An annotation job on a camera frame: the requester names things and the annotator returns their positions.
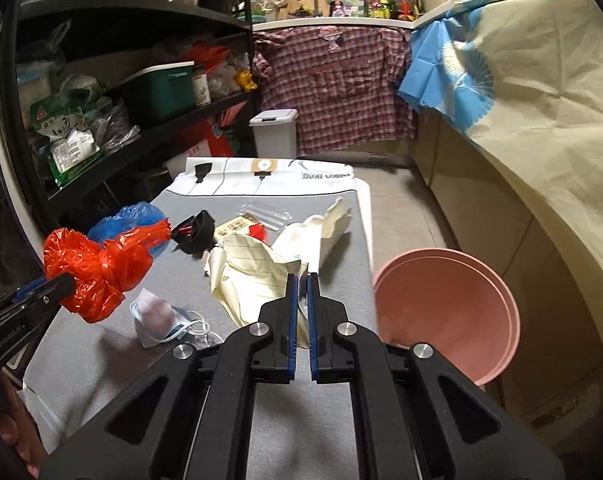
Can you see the labelled tin can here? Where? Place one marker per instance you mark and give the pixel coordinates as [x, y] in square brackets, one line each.
[201, 90]

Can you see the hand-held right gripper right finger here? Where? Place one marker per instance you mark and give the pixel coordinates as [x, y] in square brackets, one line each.
[312, 330]

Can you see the grey white printed tablecloth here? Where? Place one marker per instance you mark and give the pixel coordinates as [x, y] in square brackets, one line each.
[106, 360]

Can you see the black shelf rack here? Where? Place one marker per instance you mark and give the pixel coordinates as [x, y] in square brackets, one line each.
[131, 6]

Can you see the green white food packet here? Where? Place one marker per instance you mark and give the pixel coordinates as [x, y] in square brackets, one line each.
[74, 155]
[56, 116]

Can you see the orange plastic bags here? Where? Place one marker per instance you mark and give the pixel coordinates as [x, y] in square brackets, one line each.
[206, 56]

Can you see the cream paper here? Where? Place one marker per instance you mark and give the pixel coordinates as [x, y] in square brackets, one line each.
[306, 235]

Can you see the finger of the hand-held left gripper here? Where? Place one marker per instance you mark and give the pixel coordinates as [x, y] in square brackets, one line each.
[49, 299]
[21, 294]

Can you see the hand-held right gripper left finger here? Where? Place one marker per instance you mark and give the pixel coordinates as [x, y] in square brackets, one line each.
[292, 330]

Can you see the blue plastic bag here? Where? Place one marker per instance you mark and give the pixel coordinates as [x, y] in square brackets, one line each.
[126, 215]

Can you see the black red snack wrapper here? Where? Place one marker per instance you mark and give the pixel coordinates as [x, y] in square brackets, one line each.
[199, 235]

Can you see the yellow lined paper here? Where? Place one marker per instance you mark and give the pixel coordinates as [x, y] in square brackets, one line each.
[246, 270]

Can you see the red printed bag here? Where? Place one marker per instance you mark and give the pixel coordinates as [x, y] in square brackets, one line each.
[216, 137]

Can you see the clear plastic packaging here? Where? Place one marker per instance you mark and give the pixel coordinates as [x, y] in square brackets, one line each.
[270, 214]

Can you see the row of condiment bottles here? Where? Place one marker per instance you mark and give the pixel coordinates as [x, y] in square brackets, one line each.
[391, 7]

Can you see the pink plastic basin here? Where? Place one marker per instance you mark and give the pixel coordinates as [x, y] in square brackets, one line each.
[431, 300]

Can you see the small red wrapper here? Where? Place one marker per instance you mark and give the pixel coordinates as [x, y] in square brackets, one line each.
[257, 231]

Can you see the red plastic bag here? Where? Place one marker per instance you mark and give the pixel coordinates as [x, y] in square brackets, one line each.
[91, 270]

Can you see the cream blue fan-print cloth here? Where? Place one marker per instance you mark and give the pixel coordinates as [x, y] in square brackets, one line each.
[556, 110]

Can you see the red plaid shirt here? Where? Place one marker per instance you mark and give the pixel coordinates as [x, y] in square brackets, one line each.
[341, 90]

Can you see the green storage box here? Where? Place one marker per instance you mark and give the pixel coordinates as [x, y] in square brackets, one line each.
[156, 95]

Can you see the white lidded bin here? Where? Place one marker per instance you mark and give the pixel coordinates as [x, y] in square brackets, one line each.
[274, 135]

